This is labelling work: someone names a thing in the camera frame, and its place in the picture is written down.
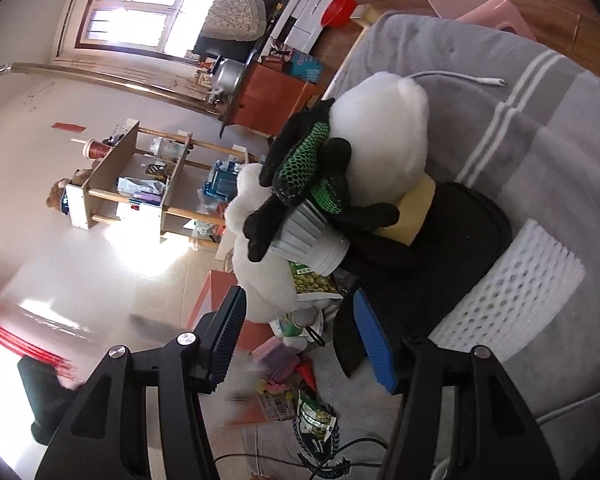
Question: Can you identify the orange wooden cabinet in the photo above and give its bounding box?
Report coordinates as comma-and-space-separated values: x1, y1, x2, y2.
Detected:
219, 52, 326, 136

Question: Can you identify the green snack packet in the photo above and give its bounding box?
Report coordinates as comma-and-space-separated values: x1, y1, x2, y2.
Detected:
295, 395, 338, 441
287, 259, 345, 301

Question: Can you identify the wooden bed frame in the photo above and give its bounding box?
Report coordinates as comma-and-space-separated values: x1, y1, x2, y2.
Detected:
325, 4, 376, 101

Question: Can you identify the white plush toy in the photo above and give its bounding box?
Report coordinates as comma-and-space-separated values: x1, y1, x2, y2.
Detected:
224, 72, 428, 323

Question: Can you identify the blue plastic packet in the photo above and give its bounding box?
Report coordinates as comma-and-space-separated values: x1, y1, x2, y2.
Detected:
202, 160, 243, 198

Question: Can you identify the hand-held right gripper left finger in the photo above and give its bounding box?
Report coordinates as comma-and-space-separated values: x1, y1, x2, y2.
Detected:
34, 285, 248, 480

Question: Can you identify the grey ribbed cup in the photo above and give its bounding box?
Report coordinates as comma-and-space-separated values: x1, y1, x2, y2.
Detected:
270, 197, 351, 277

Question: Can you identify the white cabinet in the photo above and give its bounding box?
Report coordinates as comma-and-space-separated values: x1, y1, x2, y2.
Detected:
280, 0, 346, 53

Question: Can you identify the clear plastic bottle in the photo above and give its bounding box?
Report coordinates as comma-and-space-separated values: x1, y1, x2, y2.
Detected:
147, 137, 188, 161

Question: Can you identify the red knot decoration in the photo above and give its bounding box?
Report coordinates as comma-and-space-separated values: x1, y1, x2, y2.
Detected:
0, 275, 71, 376

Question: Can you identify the pink purple packet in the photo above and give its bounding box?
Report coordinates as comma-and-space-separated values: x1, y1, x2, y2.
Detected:
252, 335, 301, 386

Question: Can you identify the red plastic cone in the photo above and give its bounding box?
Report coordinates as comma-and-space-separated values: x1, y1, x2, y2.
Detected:
297, 360, 318, 391

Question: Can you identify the pink plastic stool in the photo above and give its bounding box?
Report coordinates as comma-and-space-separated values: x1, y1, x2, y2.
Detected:
422, 0, 538, 43

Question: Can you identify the lace-covered television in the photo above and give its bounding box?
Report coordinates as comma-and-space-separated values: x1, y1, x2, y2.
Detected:
192, 0, 268, 61

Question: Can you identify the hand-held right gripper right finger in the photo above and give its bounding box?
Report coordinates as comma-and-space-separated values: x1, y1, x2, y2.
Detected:
352, 287, 563, 480

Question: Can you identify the metal pipe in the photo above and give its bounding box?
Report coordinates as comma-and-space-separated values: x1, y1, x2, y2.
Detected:
0, 62, 221, 116

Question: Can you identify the white charging cable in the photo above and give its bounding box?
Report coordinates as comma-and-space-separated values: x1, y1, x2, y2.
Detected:
407, 71, 511, 87

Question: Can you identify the aluminium pot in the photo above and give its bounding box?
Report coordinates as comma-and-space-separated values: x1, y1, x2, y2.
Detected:
207, 59, 251, 101

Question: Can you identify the red cup with straw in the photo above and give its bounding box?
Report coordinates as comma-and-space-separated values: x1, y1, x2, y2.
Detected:
72, 137, 111, 161

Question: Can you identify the white foam net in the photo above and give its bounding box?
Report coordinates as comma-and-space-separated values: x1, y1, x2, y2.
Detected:
430, 217, 586, 361

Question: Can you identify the black cable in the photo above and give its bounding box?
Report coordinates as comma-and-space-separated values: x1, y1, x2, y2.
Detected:
215, 437, 396, 480

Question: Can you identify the white green bottle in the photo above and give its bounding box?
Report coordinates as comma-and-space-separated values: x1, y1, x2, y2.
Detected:
272, 310, 326, 356

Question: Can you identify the window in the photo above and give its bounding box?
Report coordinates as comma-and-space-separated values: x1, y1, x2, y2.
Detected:
55, 0, 231, 63

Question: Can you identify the wooden shelf rack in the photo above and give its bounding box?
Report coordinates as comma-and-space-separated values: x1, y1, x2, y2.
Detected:
65, 120, 261, 248

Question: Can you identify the yellow round sponge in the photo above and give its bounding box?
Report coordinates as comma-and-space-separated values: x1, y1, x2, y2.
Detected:
375, 175, 437, 246

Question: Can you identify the brown plush toy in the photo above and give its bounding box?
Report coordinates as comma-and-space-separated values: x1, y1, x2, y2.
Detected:
45, 167, 91, 211

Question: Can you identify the red plastic basin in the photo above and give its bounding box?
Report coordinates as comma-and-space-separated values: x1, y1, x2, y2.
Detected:
322, 0, 357, 31

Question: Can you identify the blue printed box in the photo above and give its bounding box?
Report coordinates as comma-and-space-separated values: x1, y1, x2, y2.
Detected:
285, 50, 326, 83

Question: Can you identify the black green work glove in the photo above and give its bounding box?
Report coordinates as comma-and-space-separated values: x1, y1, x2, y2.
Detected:
259, 100, 332, 206
245, 137, 401, 263

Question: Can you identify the orange cardboard box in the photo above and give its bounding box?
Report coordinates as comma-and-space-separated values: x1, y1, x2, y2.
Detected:
187, 270, 291, 428

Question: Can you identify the grey striped blanket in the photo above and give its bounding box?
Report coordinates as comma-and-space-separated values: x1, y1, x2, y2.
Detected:
250, 12, 600, 480

